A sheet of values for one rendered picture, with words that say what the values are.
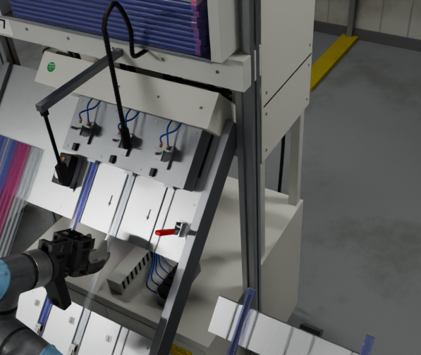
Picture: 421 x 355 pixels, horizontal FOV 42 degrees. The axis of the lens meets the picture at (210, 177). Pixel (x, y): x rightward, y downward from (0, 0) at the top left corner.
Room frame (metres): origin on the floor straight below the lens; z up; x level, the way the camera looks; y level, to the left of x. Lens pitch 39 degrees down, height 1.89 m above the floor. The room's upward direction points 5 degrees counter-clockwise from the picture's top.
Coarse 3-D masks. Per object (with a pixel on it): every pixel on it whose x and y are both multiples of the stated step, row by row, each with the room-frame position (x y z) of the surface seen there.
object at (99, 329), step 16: (32, 304) 0.87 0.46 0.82; (80, 304) 0.83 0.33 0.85; (32, 320) 0.84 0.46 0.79; (48, 320) 0.83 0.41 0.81; (64, 320) 0.81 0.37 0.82; (96, 320) 0.79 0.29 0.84; (112, 320) 0.78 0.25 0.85; (48, 336) 0.80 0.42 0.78; (64, 336) 0.79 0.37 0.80; (96, 336) 0.76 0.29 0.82; (112, 336) 0.75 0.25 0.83; (128, 336) 0.74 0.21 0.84; (144, 336) 0.73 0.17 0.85; (64, 352) 0.76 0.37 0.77; (80, 352) 0.75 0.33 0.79; (96, 352) 0.73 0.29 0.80; (112, 352) 0.72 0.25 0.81; (128, 352) 0.71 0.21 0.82; (144, 352) 0.70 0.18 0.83
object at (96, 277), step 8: (128, 176) 1.00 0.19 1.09; (128, 184) 0.99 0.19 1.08; (120, 200) 0.97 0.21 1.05; (120, 208) 0.95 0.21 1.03; (120, 216) 0.95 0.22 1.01; (112, 224) 0.93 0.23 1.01; (112, 232) 0.92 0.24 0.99; (112, 240) 0.91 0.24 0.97; (96, 280) 0.85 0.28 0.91; (96, 288) 0.84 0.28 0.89; (88, 296) 0.83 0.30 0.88; (88, 304) 0.81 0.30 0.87; (88, 312) 0.81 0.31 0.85; (80, 320) 0.79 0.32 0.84; (80, 328) 0.78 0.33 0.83; (80, 336) 0.77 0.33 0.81
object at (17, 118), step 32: (32, 96) 1.28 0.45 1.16; (0, 128) 1.25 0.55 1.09; (32, 128) 1.21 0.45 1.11; (64, 128) 1.17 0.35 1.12; (32, 192) 1.08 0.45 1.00; (64, 192) 1.05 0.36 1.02; (96, 192) 1.01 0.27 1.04; (128, 192) 0.98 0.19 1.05; (160, 192) 0.95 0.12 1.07; (192, 192) 0.93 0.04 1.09; (96, 224) 0.96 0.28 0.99; (128, 224) 0.93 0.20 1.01; (160, 224) 0.90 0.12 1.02
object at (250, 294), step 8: (248, 288) 0.65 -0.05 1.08; (248, 296) 0.64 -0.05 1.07; (248, 304) 0.63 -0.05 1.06; (240, 312) 0.62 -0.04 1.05; (248, 312) 0.62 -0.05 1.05; (240, 320) 0.61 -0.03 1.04; (240, 328) 0.60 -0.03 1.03; (232, 336) 0.60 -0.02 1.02; (240, 336) 0.60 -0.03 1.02; (232, 344) 0.59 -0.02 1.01; (232, 352) 0.57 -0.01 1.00
